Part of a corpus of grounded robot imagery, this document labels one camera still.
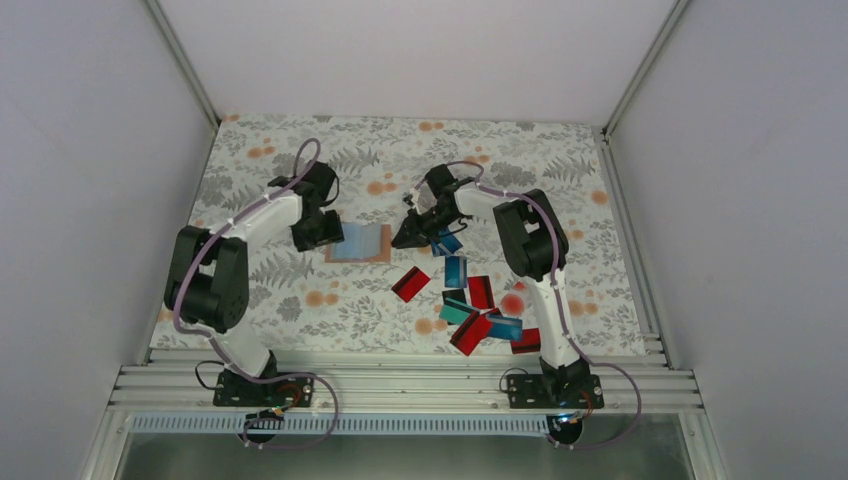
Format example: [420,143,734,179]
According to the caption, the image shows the black card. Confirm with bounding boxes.
[442,289,467,303]

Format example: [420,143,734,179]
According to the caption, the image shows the red card near wallet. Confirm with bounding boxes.
[391,266,431,303]

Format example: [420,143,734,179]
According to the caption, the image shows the tan leather card holder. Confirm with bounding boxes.
[325,222,392,263]

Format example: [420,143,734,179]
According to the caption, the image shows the blue card upper pile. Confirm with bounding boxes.
[431,230,463,257]

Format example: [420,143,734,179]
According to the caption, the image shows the blue card middle upright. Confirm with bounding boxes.
[444,255,468,289]

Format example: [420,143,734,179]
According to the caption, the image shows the light blue card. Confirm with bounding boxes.
[487,315,523,342]

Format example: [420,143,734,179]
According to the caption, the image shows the aluminium rail frame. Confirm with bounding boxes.
[108,349,704,414]

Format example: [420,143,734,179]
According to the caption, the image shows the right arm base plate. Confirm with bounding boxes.
[504,373,605,410]

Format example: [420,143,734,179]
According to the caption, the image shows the floral patterned table mat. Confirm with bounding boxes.
[191,114,646,356]

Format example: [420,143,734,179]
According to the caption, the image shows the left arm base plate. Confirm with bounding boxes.
[212,370,314,408]

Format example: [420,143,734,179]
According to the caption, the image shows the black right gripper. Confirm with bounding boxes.
[394,203,461,249]

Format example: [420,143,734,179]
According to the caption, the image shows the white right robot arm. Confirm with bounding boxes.
[392,164,590,407]

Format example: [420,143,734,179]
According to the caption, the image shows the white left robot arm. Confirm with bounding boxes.
[164,161,344,405]

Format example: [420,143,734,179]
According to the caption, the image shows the red card centre upright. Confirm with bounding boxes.
[467,275,496,310]

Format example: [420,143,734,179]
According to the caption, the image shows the perforated grey cable tray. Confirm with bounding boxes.
[129,413,561,437]

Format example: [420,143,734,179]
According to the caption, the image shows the red card bottom right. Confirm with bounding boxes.
[510,328,541,355]

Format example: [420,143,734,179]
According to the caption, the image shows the red card lower centre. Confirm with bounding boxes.
[450,313,492,356]

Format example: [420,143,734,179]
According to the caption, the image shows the teal green card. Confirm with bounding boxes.
[439,298,478,325]

